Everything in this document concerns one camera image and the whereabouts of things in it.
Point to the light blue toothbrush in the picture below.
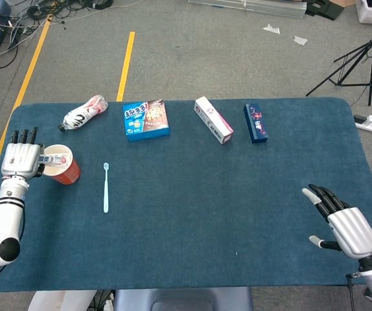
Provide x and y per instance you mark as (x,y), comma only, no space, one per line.
(106,194)

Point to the plastic bottle white red label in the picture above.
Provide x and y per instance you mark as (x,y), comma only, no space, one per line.
(82,115)

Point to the white robot body panel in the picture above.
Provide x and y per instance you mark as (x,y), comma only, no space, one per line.
(59,301)

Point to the black foam pieces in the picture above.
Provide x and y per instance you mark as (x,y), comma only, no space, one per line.
(325,9)

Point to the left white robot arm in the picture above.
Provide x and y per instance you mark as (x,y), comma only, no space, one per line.
(7,214)

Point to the blue table mat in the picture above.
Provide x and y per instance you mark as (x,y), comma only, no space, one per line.
(205,210)

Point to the white toothpaste tube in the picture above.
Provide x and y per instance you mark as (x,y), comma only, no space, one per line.
(56,159)

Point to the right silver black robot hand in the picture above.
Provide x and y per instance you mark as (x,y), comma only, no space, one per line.
(354,231)

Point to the aluminium profile rails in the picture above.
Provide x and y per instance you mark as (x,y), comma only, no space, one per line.
(254,8)

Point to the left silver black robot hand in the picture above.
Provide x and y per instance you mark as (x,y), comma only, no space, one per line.
(20,160)

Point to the flat brown cardboard piece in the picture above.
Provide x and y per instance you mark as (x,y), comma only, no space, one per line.
(343,2)

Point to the white pink toothpaste box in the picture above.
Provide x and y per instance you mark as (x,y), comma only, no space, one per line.
(213,120)

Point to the red paper cup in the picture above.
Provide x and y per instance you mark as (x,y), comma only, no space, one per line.
(69,173)

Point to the dark blue narrow box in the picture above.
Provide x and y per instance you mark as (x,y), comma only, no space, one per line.
(256,123)

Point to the crumpled white paper scrap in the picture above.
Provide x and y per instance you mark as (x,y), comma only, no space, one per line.
(272,29)
(300,40)

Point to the blue cookie box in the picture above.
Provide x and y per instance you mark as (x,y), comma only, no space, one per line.
(145,120)

